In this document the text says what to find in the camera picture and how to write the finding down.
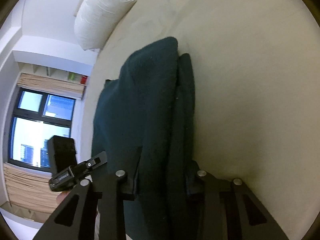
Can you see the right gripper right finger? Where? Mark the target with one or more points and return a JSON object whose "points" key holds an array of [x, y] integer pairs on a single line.
{"points": [[221, 209]]}

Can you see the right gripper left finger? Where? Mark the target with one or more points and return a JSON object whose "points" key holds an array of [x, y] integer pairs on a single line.
{"points": [[75, 217]]}

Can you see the dark green sweater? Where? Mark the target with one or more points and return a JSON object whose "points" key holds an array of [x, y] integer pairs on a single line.
{"points": [[148, 112]]}

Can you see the person left hand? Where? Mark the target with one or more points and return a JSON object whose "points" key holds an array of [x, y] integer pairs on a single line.
{"points": [[62, 196]]}

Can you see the beige bed sheet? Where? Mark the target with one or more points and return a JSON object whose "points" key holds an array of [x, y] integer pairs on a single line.
{"points": [[256, 69]]}

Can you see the white pillow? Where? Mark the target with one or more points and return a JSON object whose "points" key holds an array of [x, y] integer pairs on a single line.
{"points": [[96, 19]]}

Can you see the window with black frame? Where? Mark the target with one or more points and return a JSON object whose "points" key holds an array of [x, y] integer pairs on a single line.
{"points": [[36, 117]]}

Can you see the wall shelf unit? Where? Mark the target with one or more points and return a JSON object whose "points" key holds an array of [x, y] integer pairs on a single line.
{"points": [[53, 73]]}

